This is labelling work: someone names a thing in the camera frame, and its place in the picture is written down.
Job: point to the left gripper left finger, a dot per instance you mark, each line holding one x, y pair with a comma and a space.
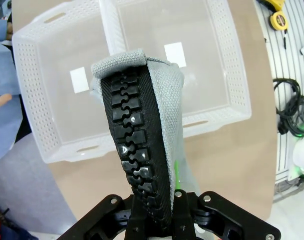
104, 210

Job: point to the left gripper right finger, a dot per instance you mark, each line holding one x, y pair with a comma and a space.
216, 207

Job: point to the grey pouch with black zipper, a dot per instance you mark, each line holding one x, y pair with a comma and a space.
166, 105

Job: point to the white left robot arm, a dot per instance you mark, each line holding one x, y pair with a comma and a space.
302, 155

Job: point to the person's right hand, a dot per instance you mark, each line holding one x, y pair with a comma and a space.
2, 101

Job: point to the person's left hand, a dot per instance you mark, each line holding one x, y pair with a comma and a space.
9, 32

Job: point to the white perforated plastic basket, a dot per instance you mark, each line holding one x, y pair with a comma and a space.
209, 75
54, 112

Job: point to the white paper label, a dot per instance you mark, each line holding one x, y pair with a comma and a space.
174, 52
79, 80

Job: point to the white slotted mounting platform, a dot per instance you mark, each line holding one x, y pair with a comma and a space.
274, 62

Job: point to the person in blue shirt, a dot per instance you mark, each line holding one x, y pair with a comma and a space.
4, 70

